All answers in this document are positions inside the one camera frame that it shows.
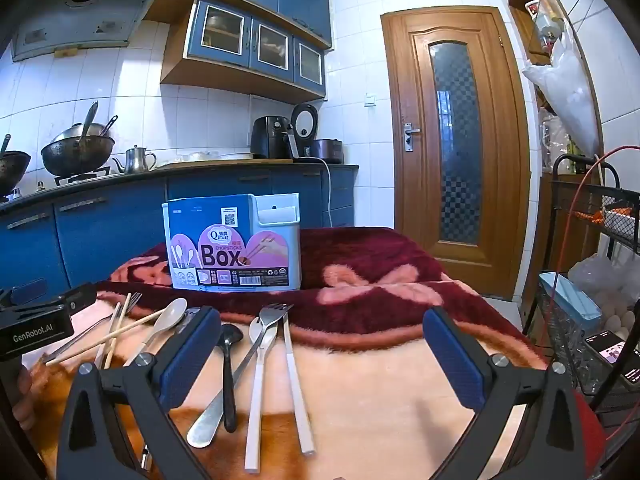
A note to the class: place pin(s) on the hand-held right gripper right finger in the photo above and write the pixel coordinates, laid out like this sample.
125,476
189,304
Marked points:
452,355

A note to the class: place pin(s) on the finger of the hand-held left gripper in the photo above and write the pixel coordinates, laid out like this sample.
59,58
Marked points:
80,296
27,294

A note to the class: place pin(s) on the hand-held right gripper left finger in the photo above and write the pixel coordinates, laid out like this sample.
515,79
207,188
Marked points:
192,355

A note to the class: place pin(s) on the steel food tongs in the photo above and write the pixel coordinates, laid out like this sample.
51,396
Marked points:
189,316

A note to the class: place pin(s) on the black plastic spoon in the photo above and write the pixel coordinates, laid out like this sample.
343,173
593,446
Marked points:
230,385

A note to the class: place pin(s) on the blue utensil holder box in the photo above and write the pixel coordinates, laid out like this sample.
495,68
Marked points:
230,260

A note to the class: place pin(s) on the person's left hand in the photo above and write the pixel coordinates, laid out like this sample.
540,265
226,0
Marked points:
25,385

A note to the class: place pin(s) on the blue kitchen counter cabinets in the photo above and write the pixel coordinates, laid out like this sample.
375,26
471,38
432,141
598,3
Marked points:
110,230

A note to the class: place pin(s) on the red floral fleece blanket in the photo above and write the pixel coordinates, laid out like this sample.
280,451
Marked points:
375,360

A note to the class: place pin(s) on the gas stove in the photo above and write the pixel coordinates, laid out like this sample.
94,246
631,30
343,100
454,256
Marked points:
75,178

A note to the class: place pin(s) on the small black wok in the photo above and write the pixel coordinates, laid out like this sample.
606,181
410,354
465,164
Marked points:
12,170

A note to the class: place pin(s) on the clear container with blue lid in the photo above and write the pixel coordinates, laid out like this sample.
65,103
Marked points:
570,295

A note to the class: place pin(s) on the large black wok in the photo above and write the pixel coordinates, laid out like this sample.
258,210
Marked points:
75,157

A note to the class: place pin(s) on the steel kettle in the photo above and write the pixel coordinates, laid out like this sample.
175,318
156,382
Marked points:
135,160

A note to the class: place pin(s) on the smartphone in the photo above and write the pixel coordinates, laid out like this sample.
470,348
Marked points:
607,347

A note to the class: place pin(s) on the clear bag of eggs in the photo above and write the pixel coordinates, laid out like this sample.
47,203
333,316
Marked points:
600,280

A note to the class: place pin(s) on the steel spatula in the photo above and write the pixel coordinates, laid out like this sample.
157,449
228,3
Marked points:
109,126

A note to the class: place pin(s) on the steel ladle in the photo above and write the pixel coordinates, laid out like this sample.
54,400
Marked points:
89,120

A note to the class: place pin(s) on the wooden door with glass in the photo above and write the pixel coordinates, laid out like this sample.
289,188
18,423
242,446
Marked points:
420,160

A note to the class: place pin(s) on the black air fryer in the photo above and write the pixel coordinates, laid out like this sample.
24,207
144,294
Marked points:
267,135

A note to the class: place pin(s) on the rice cooker with open lid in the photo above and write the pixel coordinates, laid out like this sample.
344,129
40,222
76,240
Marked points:
325,150

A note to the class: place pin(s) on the white plastic bag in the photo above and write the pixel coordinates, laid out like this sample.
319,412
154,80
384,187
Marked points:
570,100

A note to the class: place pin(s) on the grey range hood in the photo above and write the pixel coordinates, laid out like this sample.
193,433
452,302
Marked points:
75,15

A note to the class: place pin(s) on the white light switch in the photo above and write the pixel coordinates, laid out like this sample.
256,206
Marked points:
370,99

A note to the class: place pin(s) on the glass-door wall cabinet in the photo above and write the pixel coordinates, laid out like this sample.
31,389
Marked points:
220,45

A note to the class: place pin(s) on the wooden wall shelf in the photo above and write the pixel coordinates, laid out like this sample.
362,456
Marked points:
520,25

